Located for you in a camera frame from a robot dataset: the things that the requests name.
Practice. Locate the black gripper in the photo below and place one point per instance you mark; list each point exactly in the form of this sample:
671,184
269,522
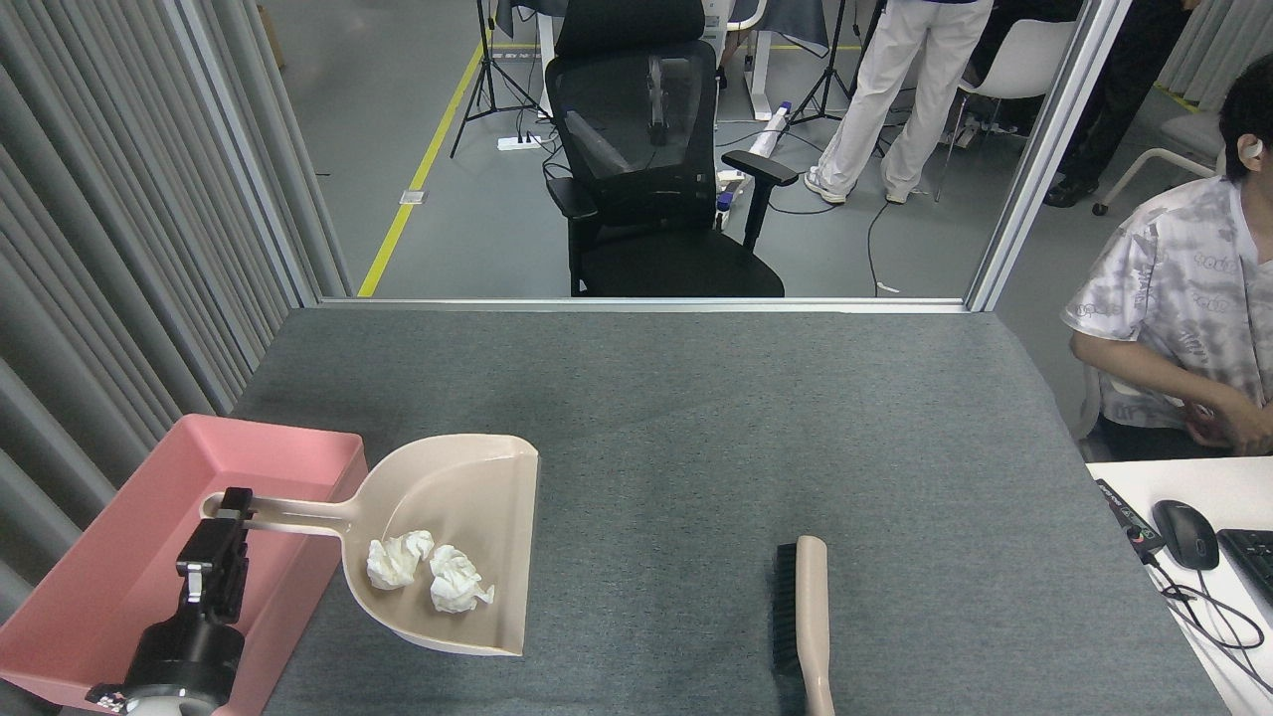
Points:
189,651

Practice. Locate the white paper ball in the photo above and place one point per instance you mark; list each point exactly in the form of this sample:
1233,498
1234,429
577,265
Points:
398,560
457,582

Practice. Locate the beige plastic dustpan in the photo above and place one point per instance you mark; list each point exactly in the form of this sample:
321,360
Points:
467,497

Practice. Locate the beige hand brush black bristles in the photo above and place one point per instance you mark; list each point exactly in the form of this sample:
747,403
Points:
814,607

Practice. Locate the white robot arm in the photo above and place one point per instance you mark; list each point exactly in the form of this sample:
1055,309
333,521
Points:
169,708

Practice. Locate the pink plastic bin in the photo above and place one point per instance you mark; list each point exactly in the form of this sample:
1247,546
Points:
109,597

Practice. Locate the person's hand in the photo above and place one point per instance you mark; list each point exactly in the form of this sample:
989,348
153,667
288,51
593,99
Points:
1243,423

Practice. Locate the grey pleated curtain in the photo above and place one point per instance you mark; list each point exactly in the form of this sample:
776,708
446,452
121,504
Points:
1213,40
99,249

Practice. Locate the metal floor socket plate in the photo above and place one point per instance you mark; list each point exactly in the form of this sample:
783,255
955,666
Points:
413,197

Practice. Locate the white power strip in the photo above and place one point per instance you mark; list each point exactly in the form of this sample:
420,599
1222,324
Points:
519,143

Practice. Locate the black mesh office chair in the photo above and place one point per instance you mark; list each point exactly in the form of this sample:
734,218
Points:
676,264

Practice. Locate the black tripod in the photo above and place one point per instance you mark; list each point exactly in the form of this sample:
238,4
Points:
487,70
825,85

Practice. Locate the white blue floor device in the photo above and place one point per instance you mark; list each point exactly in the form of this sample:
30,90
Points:
771,129

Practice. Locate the walking person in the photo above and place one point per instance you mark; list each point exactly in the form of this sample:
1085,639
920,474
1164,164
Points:
925,80

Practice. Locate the white desk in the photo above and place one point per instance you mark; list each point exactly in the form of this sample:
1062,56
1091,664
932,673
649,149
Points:
1124,597

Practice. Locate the black button remote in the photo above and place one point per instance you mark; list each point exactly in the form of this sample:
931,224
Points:
1129,517

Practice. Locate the white plastic chair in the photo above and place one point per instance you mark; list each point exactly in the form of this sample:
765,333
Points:
1024,60

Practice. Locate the black computer mouse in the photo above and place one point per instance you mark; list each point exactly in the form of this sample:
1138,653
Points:
1185,535

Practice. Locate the seated person in background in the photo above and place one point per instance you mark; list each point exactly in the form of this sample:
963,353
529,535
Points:
1024,10

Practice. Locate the seated person at desk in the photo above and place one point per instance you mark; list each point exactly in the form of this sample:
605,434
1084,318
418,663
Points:
1174,278

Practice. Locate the standing person in black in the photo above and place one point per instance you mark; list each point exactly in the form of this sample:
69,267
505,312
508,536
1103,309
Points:
1124,89

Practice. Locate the black keyboard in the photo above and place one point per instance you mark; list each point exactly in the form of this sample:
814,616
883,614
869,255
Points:
1255,557

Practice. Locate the white chair grey seat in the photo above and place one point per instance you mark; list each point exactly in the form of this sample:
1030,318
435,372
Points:
1188,134

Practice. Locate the silver table edge rail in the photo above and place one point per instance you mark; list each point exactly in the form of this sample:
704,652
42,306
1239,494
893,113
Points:
646,304

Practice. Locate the white standing desk frame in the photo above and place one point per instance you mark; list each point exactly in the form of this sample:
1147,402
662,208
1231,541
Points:
546,60

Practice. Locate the silver frame post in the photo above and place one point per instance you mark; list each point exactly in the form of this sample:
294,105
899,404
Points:
1049,149

